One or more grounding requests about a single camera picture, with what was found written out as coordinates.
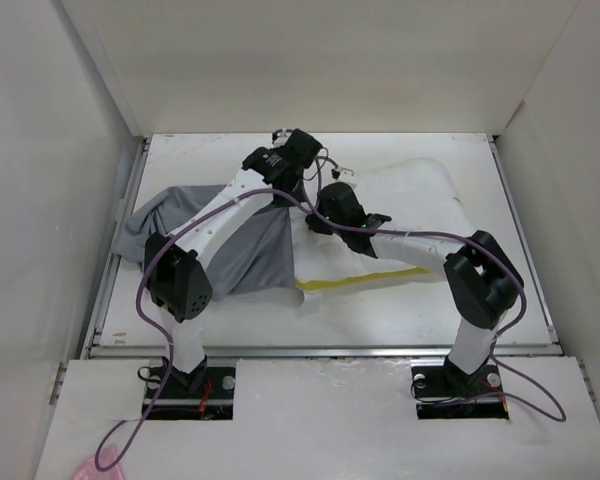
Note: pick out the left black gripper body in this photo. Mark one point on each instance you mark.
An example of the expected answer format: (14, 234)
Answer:
(296, 192)

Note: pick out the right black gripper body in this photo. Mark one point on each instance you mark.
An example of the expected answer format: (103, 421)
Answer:
(319, 225)

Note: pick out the white pillow yellow edge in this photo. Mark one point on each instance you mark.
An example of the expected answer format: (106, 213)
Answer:
(418, 194)

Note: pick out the grey pillowcase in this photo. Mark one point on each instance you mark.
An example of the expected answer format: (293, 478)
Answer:
(257, 257)

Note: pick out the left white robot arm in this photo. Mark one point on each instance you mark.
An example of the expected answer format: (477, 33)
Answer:
(175, 264)

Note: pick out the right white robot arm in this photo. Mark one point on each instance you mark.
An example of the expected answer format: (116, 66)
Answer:
(483, 282)

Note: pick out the white foam front board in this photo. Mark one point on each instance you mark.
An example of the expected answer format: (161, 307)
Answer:
(304, 419)

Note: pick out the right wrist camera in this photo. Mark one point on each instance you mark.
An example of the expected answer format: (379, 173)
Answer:
(342, 174)

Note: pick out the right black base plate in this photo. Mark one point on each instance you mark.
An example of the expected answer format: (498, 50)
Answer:
(439, 398)

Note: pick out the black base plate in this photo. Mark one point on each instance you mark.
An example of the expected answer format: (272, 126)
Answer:
(439, 398)
(209, 396)

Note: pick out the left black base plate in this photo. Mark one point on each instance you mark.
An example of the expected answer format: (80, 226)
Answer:
(209, 396)

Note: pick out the aluminium front rail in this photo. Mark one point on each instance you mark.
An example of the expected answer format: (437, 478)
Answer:
(128, 352)

